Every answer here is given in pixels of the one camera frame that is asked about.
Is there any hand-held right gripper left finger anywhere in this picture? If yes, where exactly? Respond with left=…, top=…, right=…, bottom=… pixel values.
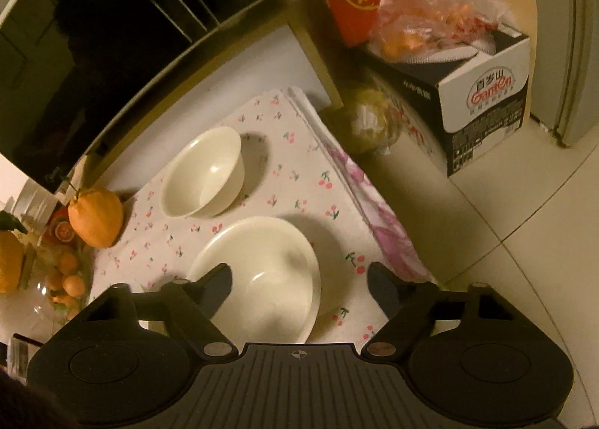
left=56, top=262, right=237, bottom=359

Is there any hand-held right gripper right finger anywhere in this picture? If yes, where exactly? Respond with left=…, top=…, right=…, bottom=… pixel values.
left=360, top=262, right=539, bottom=359

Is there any large cream bowl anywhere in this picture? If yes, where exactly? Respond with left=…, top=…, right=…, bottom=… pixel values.
left=187, top=216, right=323, bottom=345

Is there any pink floral cloth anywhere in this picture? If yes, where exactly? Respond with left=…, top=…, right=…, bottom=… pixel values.
left=285, top=87, right=436, bottom=284

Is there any small cream bowl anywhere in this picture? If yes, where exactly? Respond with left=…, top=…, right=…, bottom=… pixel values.
left=160, top=126, right=247, bottom=219

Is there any cherry print tablecloth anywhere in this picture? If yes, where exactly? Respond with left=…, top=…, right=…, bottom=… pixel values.
left=89, top=87, right=375, bottom=345

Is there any orange without leaves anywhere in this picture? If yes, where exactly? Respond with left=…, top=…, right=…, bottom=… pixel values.
left=68, top=185, right=125, bottom=249

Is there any glass jar of kumquats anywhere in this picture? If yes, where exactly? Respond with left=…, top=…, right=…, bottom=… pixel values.
left=28, top=242, right=94, bottom=322

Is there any pale green bagged vegetable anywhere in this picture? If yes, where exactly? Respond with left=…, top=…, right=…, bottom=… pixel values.
left=334, top=87, right=403, bottom=155

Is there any red label jar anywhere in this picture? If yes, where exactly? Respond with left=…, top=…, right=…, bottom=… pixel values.
left=44, top=209, right=78, bottom=245

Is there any orange with leaves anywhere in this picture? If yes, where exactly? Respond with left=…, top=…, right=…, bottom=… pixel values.
left=0, top=211, right=26, bottom=294

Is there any black and white cardboard box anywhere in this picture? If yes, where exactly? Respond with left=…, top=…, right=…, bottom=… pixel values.
left=360, top=21, right=532, bottom=177

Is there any black microwave oven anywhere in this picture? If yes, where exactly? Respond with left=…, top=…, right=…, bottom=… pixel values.
left=0, top=0, right=277, bottom=196

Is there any plastic bag of oranges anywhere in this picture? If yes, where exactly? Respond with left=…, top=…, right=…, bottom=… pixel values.
left=370, top=0, right=508, bottom=64

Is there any grey refrigerator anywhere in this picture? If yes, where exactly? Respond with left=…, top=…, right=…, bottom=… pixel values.
left=529, top=0, right=599, bottom=149

